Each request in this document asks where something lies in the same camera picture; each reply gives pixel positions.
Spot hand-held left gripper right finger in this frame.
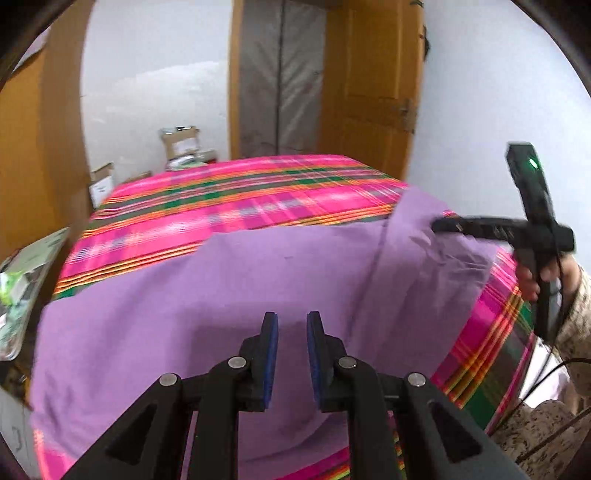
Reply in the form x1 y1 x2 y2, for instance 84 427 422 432
306 311 532 480

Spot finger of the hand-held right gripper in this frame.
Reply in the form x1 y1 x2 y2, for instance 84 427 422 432
431 215 522 241

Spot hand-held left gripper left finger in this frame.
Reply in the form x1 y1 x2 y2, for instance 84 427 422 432
60 311 281 480

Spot purple pants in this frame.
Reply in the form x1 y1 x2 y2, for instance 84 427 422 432
28 188 502 480

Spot person's right forearm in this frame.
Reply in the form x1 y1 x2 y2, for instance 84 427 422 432
551 268 591 365

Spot person's right hand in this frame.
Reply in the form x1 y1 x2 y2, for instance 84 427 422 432
515 256 581 304

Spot metal door lock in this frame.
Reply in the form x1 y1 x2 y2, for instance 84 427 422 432
398 98 419 134

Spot pink plaid bed sheet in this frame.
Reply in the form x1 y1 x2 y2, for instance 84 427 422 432
34 154 536 480

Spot wooden door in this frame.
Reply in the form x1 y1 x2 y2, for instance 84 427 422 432
318 0 426 181

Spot person's beige patterned clothing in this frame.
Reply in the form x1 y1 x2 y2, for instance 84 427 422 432
492 399 591 480

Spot brown cardboard box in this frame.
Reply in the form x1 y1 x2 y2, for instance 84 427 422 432
159 126 201 162

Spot grey doorway curtain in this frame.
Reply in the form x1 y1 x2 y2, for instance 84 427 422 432
238 0 328 158

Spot white cardboard box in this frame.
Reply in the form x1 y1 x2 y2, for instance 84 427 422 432
89 162 115 208

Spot black cable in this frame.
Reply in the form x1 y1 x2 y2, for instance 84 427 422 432
517 355 591 407

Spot wooden door frame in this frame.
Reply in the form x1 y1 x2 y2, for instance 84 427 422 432
228 0 245 160

